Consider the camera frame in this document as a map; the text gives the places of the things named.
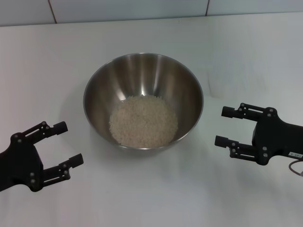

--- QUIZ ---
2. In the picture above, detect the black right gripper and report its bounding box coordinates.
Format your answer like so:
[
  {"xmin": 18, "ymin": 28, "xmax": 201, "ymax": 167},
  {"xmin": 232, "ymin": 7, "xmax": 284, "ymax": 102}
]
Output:
[{"xmin": 214, "ymin": 102, "xmax": 303, "ymax": 166}]

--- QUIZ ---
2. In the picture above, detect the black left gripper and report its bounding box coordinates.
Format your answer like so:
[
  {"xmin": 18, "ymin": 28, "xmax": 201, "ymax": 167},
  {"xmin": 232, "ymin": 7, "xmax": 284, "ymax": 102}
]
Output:
[{"xmin": 0, "ymin": 121, "xmax": 85, "ymax": 193}]

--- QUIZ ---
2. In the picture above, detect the stainless steel mixing bowl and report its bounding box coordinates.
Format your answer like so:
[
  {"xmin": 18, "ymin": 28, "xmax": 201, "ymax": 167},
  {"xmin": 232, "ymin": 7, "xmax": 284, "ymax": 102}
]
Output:
[{"xmin": 82, "ymin": 52, "xmax": 204, "ymax": 157}]

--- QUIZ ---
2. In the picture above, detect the white rice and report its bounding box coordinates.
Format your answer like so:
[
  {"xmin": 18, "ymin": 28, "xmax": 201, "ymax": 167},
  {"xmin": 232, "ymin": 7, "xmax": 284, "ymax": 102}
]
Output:
[{"xmin": 108, "ymin": 95, "xmax": 179, "ymax": 148}]

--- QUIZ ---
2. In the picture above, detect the right arm connector cable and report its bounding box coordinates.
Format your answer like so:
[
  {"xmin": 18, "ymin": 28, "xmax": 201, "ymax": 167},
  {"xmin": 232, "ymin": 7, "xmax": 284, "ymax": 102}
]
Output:
[{"xmin": 288, "ymin": 160, "xmax": 303, "ymax": 177}]

